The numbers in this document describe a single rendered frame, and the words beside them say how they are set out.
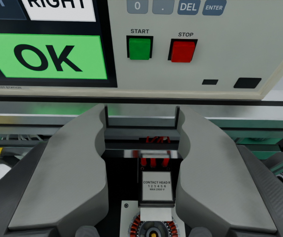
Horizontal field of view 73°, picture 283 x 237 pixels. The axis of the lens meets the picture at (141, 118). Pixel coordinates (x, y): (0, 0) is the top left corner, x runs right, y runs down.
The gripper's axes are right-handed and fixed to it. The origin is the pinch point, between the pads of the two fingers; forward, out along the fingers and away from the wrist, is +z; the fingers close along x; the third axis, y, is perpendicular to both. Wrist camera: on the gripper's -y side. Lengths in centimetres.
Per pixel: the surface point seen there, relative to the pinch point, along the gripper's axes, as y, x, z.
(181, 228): 38.6, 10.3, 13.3
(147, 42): -3.0, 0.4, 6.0
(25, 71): 0.4, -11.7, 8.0
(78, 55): -1.5, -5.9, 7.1
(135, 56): -1.8, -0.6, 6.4
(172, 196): 24.3, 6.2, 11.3
